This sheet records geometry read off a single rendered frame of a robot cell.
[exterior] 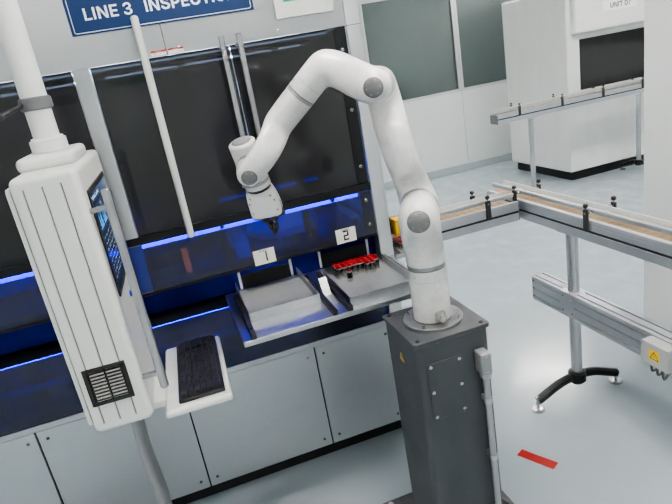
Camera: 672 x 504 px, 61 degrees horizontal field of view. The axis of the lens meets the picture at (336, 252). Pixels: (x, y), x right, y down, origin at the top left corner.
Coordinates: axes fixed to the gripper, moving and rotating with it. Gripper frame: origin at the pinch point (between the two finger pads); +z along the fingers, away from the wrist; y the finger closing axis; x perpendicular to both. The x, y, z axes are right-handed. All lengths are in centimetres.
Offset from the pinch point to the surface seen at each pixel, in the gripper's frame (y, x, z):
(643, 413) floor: 125, 12, 138
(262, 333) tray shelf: -10.3, -20.3, 27.7
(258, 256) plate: -17.1, 19.7, 24.1
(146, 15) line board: -28, 39, -66
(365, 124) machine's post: 32, 52, -6
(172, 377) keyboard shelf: -41, -32, 30
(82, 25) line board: -47, 31, -69
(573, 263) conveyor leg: 106, 46, 75
